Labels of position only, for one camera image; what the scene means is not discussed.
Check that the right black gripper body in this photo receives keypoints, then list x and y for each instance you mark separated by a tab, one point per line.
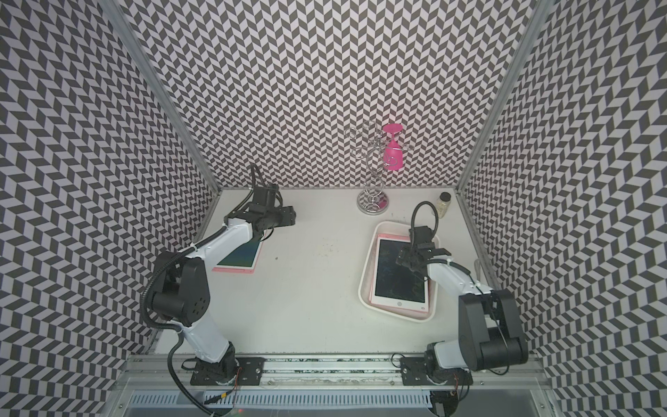
406	254

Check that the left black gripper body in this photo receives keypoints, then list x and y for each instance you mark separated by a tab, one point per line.
282	217

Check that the white plastic storage tray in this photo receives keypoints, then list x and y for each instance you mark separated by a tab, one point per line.
401	232

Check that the pink writing tablet colourful screen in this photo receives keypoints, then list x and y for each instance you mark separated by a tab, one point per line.
243	260

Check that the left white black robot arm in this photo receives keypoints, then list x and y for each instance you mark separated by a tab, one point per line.
177	296

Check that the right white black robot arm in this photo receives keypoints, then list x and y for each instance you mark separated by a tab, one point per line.
490	333

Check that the small glass jar black lid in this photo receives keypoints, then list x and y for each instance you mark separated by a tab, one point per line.
442	204

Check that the metal tongs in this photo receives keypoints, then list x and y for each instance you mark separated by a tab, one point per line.
478	269

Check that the pink plastic goblet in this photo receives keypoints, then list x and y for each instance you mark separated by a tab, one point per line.
393	155

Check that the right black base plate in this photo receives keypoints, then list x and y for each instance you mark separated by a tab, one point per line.
419	371

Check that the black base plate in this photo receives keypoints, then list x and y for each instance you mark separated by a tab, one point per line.
243	371
419	371

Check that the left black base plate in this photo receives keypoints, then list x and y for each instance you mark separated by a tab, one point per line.
243	371

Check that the aluminium front rail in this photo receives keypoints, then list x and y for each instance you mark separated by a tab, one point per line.
329	371

